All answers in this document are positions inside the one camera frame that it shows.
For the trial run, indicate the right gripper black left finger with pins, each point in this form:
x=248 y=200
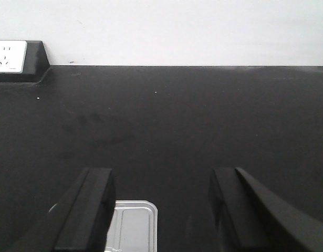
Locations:
x=79 y=221

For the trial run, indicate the metal tray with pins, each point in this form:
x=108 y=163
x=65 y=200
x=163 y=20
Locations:
x=133 y=227

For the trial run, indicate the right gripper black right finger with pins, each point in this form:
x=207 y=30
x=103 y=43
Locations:
x=250 y=217

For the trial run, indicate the black white power socket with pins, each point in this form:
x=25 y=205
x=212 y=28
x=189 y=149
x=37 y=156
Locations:
x=22 y=61

